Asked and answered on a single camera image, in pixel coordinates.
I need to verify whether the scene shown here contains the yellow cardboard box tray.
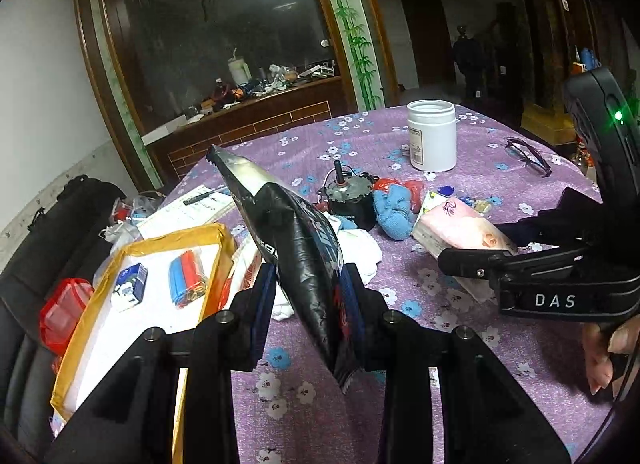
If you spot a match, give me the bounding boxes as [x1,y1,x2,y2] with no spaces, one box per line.
[51,224,235,463]

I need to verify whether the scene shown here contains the person's right hand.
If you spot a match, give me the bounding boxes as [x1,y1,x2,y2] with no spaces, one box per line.
[582,316,639,396]

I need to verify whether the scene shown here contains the black pen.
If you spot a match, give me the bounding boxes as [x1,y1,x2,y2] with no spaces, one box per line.
[183,190,229,206]

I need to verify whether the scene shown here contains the red tote bag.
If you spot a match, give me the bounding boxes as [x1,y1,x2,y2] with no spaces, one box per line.
[38,278,94,357]

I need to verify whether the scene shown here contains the blue white small carton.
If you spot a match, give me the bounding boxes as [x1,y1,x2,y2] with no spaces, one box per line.
[111,262,148,311]

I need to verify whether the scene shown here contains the white box on counter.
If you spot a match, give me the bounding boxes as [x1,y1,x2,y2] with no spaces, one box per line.
[141,114,188,146]

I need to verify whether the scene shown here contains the black eyeglasses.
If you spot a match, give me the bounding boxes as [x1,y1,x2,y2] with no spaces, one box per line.
[504,137,552,177]

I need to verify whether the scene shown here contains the wooden brick-pattern counter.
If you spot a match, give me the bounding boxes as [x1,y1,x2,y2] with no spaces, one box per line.
[148,76,357,184]

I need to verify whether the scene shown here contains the black electric motor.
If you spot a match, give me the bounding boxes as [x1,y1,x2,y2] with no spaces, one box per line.
[318,160,378,231]

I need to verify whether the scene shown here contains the white red printed plastic bag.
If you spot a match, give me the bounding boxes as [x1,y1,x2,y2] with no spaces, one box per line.
[219,236,262,310]

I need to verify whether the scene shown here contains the purple floral tablecloth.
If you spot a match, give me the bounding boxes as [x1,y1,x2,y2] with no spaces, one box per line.
[164,104,614,464]

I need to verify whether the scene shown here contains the white notebook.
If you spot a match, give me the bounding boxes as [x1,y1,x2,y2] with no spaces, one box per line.
[138,184,234,240]

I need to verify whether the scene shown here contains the white plastic bag pile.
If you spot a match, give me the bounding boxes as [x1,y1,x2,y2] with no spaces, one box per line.
[100,191,166,255]

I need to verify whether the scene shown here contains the blue red sponge pack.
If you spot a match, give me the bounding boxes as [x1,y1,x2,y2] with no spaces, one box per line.
[169,250,207,308]

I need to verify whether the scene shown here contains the black leather sofa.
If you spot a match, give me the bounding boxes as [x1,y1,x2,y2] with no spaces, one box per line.
[0,175,124,463]

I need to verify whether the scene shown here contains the white kettle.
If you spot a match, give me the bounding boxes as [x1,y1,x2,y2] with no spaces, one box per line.
[228,49,252,85]

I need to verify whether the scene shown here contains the black snack bag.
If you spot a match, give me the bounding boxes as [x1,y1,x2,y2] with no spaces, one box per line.
[206,146,362,390]

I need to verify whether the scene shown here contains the blue towel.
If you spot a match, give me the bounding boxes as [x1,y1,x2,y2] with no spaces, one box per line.
[373,184,416,241]

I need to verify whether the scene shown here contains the white plastic jar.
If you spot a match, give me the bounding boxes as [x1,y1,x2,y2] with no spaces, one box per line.
[407,100,458,172]

